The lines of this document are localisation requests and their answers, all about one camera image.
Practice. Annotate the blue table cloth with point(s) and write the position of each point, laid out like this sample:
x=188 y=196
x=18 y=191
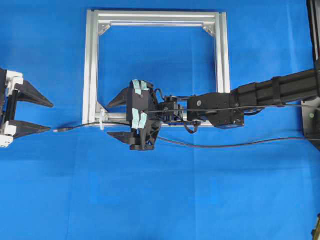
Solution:
x=256 y=183

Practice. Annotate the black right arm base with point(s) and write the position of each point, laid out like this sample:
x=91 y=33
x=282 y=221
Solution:
x=311 y=121

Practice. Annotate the white-railed left gripper body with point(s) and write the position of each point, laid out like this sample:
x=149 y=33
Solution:
x=9 y=80

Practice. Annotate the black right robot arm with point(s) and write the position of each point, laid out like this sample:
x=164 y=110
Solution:
x=228 y=110

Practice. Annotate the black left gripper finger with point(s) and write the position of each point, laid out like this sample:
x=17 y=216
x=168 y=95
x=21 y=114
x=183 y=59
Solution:
x=26 y=128
x=28 y=93

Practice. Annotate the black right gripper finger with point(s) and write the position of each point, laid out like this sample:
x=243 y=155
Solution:
x=122 y=99
x=124 y=137

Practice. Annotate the white string loop holder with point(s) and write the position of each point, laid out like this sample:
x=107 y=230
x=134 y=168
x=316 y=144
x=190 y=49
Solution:
x=102 y=117

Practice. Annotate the black stand at right edge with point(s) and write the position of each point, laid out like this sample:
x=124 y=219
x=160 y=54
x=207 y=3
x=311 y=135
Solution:
x=313 y=7

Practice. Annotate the aluminium extrusion square frame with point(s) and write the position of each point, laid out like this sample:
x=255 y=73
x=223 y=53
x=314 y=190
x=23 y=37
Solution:
x=98 y=22

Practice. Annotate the taped black right gripper body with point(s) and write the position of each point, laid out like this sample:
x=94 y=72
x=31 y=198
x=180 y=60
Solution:
x=141 y=105

